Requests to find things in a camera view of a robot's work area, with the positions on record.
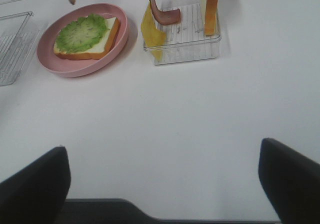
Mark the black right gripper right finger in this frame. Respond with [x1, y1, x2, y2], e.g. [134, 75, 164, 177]
[258, 138, 320, 224]

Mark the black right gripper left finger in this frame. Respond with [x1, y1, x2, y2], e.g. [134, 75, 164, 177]
[0, 146, 71, 224]

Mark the bread slice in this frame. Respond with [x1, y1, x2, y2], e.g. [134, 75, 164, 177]
[199, 0, 219, 36]
[53, 17, 120, 61]

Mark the green lettuce leaf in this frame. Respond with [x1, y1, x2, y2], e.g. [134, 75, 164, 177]
[55, 13, 109, 53]

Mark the clear plastic tray left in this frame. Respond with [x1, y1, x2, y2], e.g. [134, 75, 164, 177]
[0, 11, 33, 86]

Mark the clear plastic tray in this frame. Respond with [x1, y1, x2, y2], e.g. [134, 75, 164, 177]
[0, 11, 33, 86]
[143, 0, 221, 65]

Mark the pink round plate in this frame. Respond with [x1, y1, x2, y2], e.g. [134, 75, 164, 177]
[36, 3, 129, 78]

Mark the clear plastic tray right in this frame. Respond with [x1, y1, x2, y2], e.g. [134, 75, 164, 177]
[143, 0, 221, 65]

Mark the yellow cheese slice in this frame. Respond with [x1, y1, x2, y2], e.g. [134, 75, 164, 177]
[140, 2, 167, 48]

